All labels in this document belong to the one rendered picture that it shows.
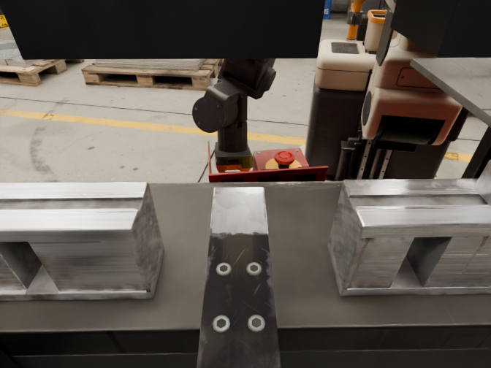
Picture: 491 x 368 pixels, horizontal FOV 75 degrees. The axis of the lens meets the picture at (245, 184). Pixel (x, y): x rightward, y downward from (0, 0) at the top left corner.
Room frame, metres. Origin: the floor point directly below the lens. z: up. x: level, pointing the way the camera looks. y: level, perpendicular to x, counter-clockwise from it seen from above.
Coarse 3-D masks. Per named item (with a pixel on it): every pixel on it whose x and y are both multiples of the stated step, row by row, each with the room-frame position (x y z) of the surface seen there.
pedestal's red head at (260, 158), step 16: (208, 144) 0.55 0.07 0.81; (208, 160) 0.50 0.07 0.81; (256, 160) 0.54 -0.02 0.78; (304, 160) 0.54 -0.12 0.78; (208, 176) 0.41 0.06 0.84; (224, 176) 0.41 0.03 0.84; (240, 176) 0.41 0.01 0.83; (256, 176) 0.42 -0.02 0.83; (272, 176) 0.42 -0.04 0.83; (288, 176) 0.43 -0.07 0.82; (304, 176) 0.43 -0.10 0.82; (320, 176) 0.43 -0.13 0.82
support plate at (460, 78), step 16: (416, 64) 0.46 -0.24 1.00; (432, 64) 0.45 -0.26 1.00; (448, 64) 0.45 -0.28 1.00; (464, 64) 0.45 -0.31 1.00; (480, 64) 0.45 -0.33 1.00; (432, 80) 0.41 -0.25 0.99; (448, 80) 0.39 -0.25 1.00; (464, 80) 0.39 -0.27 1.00; (480, 80) 0.39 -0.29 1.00; (464, 96) 0.34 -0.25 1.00; (480, 96) 0.34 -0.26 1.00; (480, 112) 0.31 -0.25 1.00
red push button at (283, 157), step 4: (280, 152) 0.52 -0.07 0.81; (284, 152) 0.52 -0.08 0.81; (288, 152) 0.52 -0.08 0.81; (276, 156) 0.51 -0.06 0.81; (280, 156) 0.51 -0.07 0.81; (284, 156) 0.51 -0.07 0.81; (288, 156) 0.51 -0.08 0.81; (292, 156) 0.51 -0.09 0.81; (276, 160) 0.50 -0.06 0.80; (280, 160) 0.50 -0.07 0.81; (284, 160) 0.50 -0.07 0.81; (288, 160) 0.50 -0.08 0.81; (292, 160) 0.50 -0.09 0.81; (280, 164) 0.51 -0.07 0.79; (284, 164) 0.50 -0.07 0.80; (288, 164) 0.50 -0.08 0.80; (280, 168) 0.51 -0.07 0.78; (284, 168) 0.50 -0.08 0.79; (288, 168) 0.51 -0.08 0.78
